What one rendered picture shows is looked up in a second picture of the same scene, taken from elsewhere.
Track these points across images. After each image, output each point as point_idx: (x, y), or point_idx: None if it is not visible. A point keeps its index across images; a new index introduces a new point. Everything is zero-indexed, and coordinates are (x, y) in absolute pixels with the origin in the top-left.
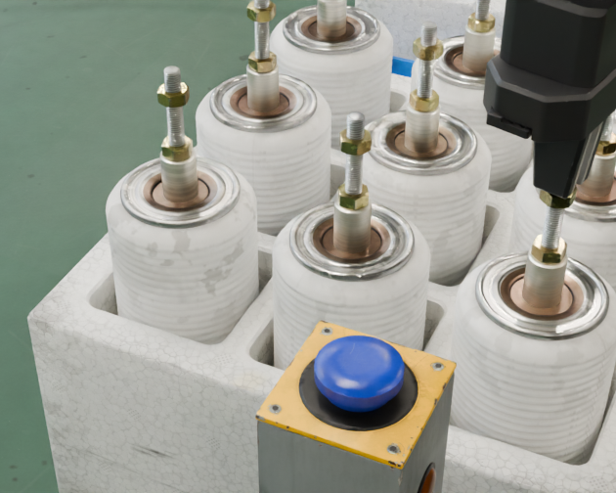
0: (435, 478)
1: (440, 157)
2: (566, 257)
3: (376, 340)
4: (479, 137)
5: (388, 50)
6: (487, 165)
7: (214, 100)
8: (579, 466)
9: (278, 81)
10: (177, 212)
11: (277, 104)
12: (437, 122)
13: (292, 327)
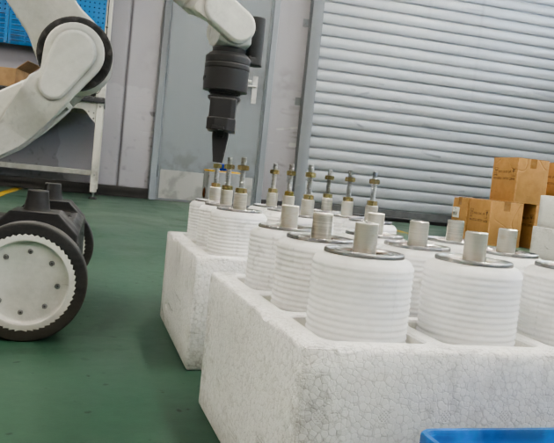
0: (203, 192)
1: (275, 208)
2: (210, 186)
3: (223, 163)
4: (273, 212)
5: (345, 224)
6: (263, 213)
7: (357, 215)
8: (184, 233)
9: (342, 206)
10: (317, 209)
11: (340, 214)
12: (282, 200)
13: None
